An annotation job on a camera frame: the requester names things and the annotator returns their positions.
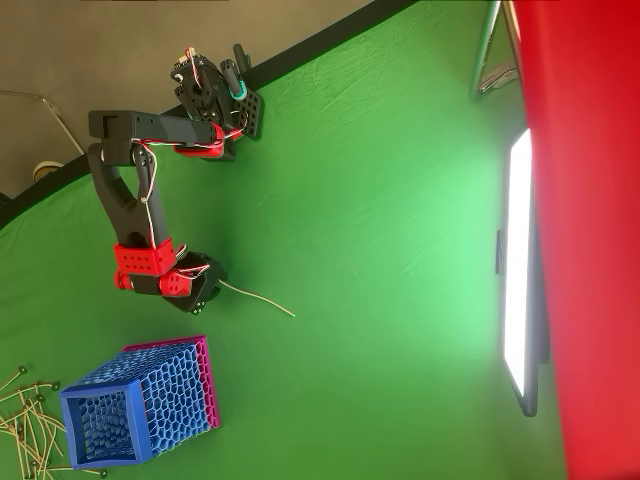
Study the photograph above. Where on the small wrist camera board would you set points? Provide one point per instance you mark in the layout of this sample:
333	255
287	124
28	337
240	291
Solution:
200	306

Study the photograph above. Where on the blue and pink lattice basket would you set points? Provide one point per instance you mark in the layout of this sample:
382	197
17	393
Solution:
170	390

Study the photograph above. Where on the blurry red pole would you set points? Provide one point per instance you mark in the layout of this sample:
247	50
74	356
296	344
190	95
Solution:
590	225

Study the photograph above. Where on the black and teal clamp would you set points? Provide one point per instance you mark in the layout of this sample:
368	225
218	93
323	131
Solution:
234	80

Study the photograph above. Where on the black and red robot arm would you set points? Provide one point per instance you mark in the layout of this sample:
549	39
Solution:
130	200

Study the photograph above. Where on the silver metal stand frame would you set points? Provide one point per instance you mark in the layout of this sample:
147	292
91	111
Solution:
482	55

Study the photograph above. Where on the bright white light panel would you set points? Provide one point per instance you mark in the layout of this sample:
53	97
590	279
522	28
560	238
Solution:
517	275

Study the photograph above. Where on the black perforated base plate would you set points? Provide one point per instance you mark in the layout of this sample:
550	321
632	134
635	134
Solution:
252	115

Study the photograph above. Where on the green cloth with black border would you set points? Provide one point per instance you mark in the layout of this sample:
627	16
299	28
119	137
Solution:
350	250

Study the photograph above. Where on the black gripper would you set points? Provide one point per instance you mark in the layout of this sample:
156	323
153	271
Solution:
209	290

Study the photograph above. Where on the white round socket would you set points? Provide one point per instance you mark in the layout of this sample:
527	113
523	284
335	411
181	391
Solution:
47	169

